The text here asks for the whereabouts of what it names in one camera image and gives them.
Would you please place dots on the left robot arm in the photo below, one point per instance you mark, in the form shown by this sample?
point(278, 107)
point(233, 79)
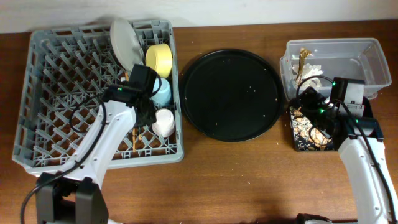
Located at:
point(73, 193)

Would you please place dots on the gold foil wrapper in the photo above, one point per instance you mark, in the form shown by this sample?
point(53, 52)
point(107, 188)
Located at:
point(304, 53)

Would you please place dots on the pink plastic cup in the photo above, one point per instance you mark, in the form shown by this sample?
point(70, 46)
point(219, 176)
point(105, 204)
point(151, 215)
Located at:
point(165, 123)

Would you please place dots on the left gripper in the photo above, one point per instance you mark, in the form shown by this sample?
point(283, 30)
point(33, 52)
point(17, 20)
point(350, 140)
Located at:
point(151, 115)

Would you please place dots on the white paper napkin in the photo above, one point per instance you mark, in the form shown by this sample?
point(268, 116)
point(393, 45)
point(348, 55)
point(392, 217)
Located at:
point(309, 71)

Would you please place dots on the wooden chopstick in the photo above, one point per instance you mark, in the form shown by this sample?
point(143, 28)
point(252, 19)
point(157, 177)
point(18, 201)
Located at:
point(136, 132)
point(134, 140)

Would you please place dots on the clear plastic bin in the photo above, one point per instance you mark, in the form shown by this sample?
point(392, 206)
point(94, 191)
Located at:
point(354, 58)

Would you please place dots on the black rectangular tray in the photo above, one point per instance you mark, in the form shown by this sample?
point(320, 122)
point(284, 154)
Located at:
point(325, 126)

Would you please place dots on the yellow bowl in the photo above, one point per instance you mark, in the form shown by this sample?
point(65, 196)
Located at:
point(159, 58)

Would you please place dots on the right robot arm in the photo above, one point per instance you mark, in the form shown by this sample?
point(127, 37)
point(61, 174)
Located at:
point(364, 160)

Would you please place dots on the round black serving tray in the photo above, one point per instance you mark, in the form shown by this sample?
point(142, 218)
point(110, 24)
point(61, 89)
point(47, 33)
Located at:
point(231, 95)

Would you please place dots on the light blue plastic cup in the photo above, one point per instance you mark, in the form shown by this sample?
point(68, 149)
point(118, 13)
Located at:
point(162, 93)

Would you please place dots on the food scraps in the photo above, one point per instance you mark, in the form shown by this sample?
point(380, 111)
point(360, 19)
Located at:
point(307, 138)

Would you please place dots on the grey round plate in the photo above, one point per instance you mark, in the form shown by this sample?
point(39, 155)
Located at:
point(125, 44)

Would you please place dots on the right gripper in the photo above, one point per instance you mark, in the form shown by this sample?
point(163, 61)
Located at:
point(315, 99)

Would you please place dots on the grey plastic dishwasher rack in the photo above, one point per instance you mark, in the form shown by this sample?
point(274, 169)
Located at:
point(66, 65)

